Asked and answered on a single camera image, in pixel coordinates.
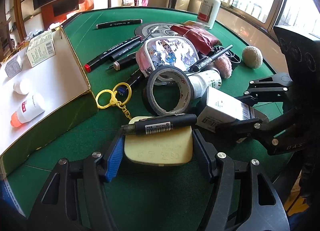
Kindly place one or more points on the large white bottle red label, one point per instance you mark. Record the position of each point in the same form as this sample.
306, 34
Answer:
212, 11

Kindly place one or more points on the red wooden tv cabinet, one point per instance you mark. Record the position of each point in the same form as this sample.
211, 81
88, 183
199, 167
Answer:
85, 1

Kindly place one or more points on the cream yarn ball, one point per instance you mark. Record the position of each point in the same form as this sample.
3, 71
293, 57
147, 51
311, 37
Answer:
252, 56

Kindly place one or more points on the white bottle orange cap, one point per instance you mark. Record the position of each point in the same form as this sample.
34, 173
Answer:
30, 107

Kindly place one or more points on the blue usb drive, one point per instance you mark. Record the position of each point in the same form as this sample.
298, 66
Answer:
121, 91

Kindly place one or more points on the small white bottle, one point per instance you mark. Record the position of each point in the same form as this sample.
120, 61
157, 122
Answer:
22, 86

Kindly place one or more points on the white barcode box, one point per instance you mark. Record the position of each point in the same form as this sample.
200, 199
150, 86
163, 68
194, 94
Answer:
222, 107

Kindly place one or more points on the green white medicine box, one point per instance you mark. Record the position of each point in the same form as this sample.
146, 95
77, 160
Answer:
40, 47

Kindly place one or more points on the cartoon print pouch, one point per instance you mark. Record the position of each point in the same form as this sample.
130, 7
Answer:
170, 53

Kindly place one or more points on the red foil packet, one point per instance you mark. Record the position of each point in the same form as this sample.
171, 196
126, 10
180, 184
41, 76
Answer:
197, 37

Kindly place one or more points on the black marker pink caps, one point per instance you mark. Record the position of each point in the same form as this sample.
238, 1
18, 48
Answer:
118, 23

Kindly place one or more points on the black marker blue cap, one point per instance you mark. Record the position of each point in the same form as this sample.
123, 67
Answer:
135, 78

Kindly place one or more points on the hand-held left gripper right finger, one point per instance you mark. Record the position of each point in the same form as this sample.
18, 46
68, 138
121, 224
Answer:
200, 153

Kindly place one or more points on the black marker red cap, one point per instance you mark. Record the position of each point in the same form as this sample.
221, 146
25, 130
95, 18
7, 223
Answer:
112, 52

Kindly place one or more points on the round table control panel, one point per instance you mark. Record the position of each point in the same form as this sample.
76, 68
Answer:
163, 27

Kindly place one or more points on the small grey box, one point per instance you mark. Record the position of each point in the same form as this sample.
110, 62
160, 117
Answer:
12, 67

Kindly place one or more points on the black pen white band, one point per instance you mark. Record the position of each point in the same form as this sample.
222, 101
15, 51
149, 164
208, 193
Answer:
122, 62

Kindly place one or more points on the cream plastic case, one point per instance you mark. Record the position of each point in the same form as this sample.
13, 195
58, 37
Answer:
160, 148

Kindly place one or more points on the black tape roll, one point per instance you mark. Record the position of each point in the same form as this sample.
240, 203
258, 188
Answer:
150, 88

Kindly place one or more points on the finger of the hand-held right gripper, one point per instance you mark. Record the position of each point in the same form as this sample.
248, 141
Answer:
265, 85
250, 131

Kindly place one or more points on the thick black gel pen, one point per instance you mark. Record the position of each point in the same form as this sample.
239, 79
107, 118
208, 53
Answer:
162, 125

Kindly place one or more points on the pink plush toy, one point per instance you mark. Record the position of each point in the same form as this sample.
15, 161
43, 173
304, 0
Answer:
223, 67

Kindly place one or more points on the slim black pen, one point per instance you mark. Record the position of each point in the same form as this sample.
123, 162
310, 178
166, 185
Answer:
212, 57

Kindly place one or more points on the white pill bottle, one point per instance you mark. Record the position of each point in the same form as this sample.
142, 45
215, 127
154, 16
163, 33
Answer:
202, 82

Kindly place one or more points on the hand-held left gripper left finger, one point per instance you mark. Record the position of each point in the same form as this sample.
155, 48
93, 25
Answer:
115, 156

